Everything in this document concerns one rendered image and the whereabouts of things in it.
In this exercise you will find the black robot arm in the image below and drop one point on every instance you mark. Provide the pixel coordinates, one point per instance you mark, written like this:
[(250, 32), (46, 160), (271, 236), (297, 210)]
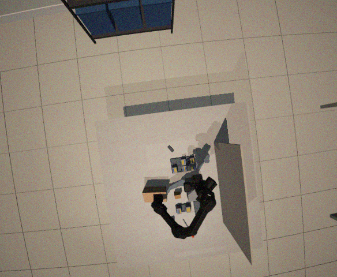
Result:
[(207, 204)]

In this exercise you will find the beige flat panel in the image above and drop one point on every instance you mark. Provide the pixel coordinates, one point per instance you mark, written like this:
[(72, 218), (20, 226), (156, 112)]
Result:
[(234, 194)]

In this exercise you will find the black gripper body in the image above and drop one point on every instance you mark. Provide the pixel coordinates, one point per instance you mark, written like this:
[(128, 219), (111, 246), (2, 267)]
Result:
[(188, 187)]

